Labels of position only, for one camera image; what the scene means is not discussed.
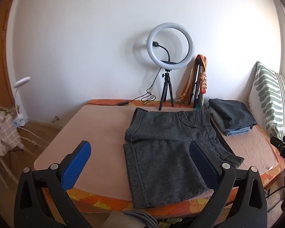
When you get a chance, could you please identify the ring light on black tripod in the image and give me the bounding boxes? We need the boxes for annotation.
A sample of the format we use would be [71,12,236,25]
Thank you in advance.
[147,22,195,111]

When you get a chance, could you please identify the folded black tripod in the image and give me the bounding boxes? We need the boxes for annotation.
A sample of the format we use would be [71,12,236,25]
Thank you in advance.
[189,60,204,108]

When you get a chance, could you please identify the black ring light cable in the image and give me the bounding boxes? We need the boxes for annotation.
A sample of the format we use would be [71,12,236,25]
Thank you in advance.
[87,68,163,106]

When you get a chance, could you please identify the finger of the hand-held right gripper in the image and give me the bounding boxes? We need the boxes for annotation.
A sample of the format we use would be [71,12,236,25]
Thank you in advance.
[270,136,285,149]

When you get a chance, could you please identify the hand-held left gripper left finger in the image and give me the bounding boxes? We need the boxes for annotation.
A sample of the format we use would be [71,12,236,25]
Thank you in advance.
[13,141,93,228]

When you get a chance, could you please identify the green leaf pattern pillow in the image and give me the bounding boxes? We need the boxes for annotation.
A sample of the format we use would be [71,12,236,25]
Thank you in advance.
[248,61,285,139]

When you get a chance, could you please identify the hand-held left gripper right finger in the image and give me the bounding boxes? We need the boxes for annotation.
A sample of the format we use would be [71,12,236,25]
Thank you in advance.
[189,141,269,228]

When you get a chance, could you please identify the folded blue jeans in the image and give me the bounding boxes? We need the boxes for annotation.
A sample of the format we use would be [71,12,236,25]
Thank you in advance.
[223,125,253,137]

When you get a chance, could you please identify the orange patterned cloth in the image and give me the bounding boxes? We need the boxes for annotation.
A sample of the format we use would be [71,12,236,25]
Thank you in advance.
[176,54,209,105]

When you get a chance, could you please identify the wooden door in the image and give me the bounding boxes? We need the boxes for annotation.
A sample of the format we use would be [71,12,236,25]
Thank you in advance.
[0,0,26,124]

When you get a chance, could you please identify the grey striped garment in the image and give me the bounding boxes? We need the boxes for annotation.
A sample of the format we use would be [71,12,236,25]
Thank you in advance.
[102,210,160,228]

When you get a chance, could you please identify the grey houndstooth short pants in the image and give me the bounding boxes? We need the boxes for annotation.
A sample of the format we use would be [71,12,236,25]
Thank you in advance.
[123,108,245,210]

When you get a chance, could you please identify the bed with orange floral sheet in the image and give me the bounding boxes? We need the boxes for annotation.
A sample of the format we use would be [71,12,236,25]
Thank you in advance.
[41,99,285,219]

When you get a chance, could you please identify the white desk lamp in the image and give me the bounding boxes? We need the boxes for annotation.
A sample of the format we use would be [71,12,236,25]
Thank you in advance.
[13,76,31,127]

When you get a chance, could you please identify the beige plaid cloth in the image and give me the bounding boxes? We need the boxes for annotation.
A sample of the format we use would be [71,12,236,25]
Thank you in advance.
[0,106,23,158]

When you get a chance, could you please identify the yellow mesh item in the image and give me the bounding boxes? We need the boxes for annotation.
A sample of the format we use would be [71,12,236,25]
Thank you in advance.
[159,218,182,228]

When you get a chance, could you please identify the folded light grey pants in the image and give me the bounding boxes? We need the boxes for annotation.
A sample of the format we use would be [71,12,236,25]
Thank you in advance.
[204,103,226,134]

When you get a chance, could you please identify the white cable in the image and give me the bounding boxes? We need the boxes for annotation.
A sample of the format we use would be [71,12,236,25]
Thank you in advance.
[17,126,51,158]

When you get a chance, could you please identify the folded dark grey pants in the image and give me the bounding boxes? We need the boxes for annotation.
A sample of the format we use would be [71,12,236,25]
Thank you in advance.
[208,98,257,131]

